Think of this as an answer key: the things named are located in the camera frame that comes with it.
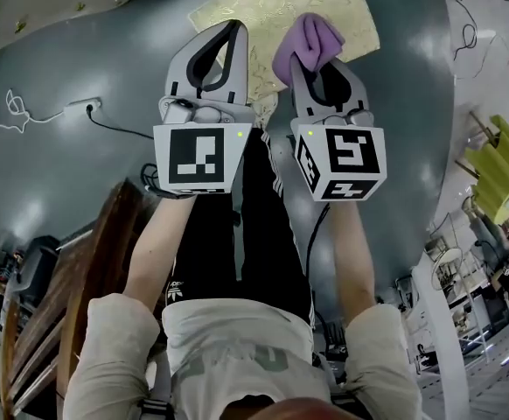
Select purple cleaning cloth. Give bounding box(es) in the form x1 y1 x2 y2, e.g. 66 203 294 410
272 12 346 89

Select white cable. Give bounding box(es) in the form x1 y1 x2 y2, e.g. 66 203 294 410
0 88 66 144

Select black adapter with cable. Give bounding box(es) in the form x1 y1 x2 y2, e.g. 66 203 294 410
452 0 509 64

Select person's left forearm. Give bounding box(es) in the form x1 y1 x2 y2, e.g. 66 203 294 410
122 192 195 311

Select green and yellow stool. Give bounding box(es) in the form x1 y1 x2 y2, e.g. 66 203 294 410
454 111 509 227

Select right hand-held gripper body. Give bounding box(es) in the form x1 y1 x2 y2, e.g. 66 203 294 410
289 108 388 203

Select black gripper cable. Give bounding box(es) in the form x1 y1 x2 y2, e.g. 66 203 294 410
303 202 331 282
140 163 195 201

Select black waist device box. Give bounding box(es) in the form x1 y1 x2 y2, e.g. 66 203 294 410
323 343 348 385

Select person's black striped trousers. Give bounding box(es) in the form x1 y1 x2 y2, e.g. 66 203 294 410
165 127 317 326

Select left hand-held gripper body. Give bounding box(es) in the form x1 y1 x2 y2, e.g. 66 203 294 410
152 96 254 197

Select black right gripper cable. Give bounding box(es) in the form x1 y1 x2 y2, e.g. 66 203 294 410
303 202 331 282

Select metal wire chair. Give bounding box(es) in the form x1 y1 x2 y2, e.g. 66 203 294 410
428 212 464 293

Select black office chair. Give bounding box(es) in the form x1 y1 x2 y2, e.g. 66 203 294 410
17 235 62 298

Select person's right forearm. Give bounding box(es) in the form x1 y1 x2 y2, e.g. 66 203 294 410
324 199 379 324

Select white power strip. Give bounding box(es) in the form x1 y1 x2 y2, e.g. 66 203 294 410
63 97 103 116

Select dark harness shoulder strap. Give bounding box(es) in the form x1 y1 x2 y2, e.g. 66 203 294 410
331 390 366 420
136 398 178 420

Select brown wooden chair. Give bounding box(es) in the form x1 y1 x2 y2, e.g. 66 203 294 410
0 179 162 420

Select person's white shirt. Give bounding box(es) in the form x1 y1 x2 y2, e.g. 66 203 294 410
64 292 422 420

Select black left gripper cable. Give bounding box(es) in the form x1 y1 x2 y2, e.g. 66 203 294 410
140 163 195 201

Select person's white shoe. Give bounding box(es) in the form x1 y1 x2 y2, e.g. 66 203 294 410
250 92 280 130

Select black plugged power cable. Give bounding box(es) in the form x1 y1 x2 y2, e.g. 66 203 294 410
85 102 156 141

